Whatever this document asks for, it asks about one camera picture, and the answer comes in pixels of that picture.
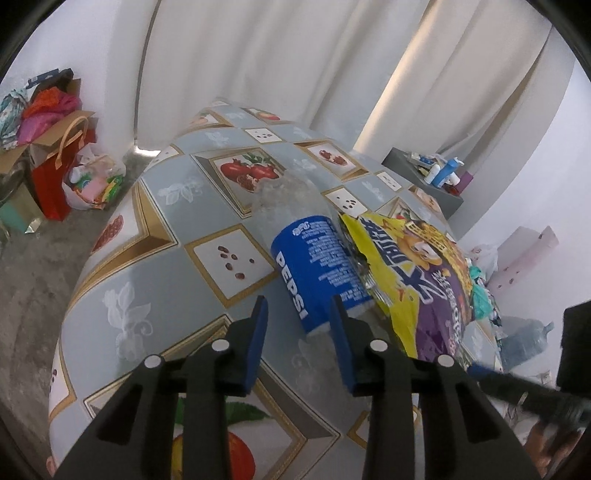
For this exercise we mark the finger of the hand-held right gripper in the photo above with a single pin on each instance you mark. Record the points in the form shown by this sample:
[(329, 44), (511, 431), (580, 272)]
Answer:
[(512, 390)]

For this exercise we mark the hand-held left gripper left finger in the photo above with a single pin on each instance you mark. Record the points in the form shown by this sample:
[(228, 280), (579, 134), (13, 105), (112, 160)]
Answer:
[(256, 341)]

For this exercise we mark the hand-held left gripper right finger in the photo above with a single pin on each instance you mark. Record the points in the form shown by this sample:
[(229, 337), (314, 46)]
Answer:
[(341, 346)]

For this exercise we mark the crushed clear plastic bottle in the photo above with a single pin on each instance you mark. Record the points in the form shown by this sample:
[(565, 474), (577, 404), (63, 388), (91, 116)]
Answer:
[(314, 258)]

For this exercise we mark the purple and yellow snack bag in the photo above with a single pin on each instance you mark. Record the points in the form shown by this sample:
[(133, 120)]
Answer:
[(429, 295)]

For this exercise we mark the person's right hand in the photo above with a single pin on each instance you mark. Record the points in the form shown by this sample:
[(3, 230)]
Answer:
[(549, 445)]

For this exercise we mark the large water jug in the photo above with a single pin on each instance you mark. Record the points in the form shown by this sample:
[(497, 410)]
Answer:
[(521, 344)]

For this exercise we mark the pink patterned board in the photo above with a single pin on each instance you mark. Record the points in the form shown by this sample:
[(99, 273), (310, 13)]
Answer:
[(521, 258)]

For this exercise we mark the white plastic bag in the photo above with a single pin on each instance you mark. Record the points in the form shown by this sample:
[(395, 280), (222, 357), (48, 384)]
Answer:
[(485, 258)]

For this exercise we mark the fruit print tablecloth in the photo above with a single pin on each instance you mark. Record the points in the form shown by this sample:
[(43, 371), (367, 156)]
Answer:
[(152, 258)]

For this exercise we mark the small white bottle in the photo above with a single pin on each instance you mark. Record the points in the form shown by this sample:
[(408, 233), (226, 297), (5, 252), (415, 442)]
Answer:
[(432, 175)]

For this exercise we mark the grey storage box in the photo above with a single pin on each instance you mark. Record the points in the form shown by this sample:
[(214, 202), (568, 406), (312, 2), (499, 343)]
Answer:
[(401, 159)]

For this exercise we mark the blue lotion bottle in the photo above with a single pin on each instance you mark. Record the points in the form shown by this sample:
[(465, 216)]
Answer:
[(445, 173)]

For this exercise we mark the plastic bag of goods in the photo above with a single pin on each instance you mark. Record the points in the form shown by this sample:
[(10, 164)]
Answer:
[(92, 184)]

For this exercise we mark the red paper bag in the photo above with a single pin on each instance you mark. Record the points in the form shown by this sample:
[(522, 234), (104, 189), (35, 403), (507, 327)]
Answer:
[(48, 189)]

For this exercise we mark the teal box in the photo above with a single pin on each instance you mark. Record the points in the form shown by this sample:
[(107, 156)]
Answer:
[(18, 212)]

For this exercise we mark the white curtain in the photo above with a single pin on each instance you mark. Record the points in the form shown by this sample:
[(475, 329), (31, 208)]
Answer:
[(300, 60)]

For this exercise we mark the cardboard box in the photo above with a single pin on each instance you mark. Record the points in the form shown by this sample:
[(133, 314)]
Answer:
[(11, 159)]

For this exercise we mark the orange and pink clothes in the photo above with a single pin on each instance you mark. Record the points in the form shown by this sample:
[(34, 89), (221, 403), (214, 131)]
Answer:
[(46, 104)]

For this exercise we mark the patterned teal cloth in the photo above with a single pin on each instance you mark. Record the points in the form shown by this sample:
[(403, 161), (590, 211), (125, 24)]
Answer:
[(11, 115)]

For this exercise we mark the dark blue box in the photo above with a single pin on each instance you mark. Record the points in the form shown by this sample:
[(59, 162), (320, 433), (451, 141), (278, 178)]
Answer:
[(51, 77)]

